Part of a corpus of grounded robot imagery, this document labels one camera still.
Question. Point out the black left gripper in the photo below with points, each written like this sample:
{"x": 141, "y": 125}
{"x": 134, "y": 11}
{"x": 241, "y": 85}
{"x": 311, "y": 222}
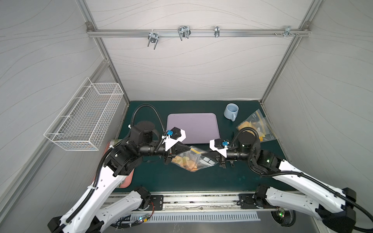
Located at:
{"x": 168, "y": 154}

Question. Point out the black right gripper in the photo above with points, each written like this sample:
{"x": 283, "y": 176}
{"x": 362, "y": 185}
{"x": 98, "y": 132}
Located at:
{"x": 222, "y": 159}

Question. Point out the resealable bag with duck print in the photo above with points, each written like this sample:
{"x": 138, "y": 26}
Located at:
{"x": 194, "y": 160}

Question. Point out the resealable bag table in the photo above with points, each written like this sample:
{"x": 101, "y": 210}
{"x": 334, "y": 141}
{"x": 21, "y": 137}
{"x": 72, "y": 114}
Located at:
{"x": 257, "y": 122}

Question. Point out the clear resealable bag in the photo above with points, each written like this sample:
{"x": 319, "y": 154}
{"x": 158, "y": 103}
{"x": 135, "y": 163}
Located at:
{"x": 269, "y": 129}

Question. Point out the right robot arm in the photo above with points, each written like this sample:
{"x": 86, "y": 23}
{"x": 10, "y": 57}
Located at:
{"x": 334, "y": 207}

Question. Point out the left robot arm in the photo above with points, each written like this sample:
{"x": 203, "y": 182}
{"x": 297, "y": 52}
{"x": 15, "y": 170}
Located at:
{"x": 88, "y": 215}

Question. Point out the lilac plastic tray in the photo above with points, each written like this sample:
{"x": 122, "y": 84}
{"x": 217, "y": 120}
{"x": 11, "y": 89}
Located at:
{"x": 200, "y": 128}

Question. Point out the light blue ceramic mug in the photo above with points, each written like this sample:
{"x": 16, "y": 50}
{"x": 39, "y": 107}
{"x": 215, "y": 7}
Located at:
{"x": 231, "y": 111}

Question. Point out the pink tray with checked cloth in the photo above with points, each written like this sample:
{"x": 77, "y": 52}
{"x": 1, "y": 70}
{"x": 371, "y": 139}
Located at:
{"x": 124, "y": 183}

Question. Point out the metal hook clamp left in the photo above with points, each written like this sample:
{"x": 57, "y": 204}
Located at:
{"x": 153, "y": 38}

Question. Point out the metal hook clamp middle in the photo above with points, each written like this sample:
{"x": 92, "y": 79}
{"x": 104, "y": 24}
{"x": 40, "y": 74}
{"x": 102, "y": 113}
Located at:
{"x": 184, "y": 32}

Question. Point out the metal hook clamp small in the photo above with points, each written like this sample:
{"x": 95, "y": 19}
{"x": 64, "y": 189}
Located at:
{"x": 216, "y": 31}

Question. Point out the metal hook clamp right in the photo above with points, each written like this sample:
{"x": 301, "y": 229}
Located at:
{"x": 287, "y": 33}

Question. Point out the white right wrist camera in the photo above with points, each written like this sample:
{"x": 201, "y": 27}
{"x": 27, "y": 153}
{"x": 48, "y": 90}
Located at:
{"x": 220, "y": 146}

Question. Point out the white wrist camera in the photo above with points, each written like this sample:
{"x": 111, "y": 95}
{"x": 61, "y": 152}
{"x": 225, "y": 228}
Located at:
{"x": 220, "y": 146}
{"x": 173, "y": 136}

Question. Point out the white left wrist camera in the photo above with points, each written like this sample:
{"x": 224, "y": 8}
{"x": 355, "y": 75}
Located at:
{"x": 173, "y": 136}

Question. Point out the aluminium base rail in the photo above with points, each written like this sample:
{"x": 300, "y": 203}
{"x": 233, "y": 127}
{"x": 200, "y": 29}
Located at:
{"x": 198, "y": 201}

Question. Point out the white wire basket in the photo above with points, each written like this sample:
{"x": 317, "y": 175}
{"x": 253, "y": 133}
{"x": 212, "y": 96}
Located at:
{"x": 84, "y": 121}

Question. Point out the aluminium cross rail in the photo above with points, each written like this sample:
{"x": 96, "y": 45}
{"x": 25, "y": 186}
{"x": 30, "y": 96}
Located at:
{"x": 206, "y": 33}

